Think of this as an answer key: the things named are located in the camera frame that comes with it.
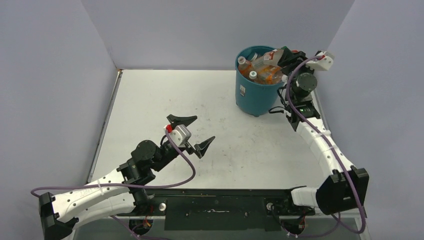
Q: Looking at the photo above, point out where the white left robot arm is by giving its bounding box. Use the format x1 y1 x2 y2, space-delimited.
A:
37 114 215 240

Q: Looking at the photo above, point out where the clear plastic jar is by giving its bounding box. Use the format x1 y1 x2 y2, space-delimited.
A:
246 52 258 62

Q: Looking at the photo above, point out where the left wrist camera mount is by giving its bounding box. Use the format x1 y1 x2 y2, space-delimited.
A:
163 124 192 148

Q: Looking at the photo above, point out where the red cap clear bottle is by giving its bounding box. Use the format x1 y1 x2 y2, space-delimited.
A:
252 48 285 67

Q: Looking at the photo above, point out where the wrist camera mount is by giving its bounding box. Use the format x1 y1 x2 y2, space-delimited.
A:
163 124 192 148
305 50 335 71

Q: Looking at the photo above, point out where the large orange label bottle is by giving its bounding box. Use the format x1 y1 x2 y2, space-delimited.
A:
248 70 258 82

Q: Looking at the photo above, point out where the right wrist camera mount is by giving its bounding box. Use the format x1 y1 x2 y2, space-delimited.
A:
305 50 335 71

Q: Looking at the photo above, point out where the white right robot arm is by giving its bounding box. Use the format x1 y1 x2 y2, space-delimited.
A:
277 46 369 218

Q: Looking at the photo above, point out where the crushed orange label bottle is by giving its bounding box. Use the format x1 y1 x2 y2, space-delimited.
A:
256 65 283 85

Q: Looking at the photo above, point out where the teal plastic bin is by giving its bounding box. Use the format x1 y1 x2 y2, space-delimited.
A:
234 45 284 117

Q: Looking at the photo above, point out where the black base frame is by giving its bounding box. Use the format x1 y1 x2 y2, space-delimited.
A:
119 188 316 232

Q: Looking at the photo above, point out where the slim orange label bottle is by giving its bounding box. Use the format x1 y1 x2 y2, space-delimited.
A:
237 56 254 78

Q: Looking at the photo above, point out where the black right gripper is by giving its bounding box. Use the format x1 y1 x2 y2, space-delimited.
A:
277 49 319 104

